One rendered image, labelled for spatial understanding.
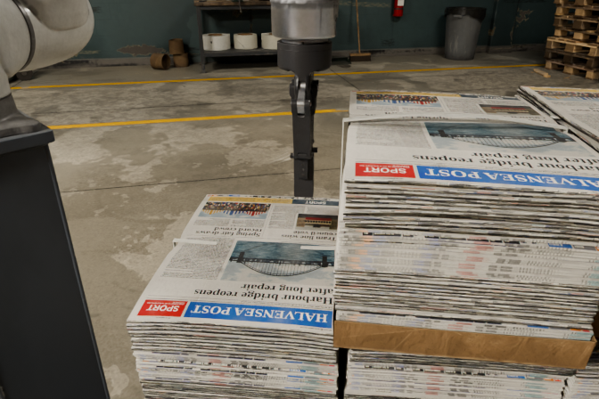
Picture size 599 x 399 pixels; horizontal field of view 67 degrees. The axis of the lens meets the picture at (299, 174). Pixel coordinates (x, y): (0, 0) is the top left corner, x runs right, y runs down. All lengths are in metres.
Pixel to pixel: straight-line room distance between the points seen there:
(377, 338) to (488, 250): 0.16
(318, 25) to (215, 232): 0.41
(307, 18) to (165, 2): 6.51
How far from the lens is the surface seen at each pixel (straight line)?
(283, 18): 0.60
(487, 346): 0.58
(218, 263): 0.73
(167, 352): 0.69
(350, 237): 0.48
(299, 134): 0.62
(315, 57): 0.61
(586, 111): 0.76
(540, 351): 0.61
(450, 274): 0.52
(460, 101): 0.75
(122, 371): 1.79
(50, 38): 0.98
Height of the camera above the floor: 1.25
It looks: 24 degrees down
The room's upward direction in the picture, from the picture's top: straight up
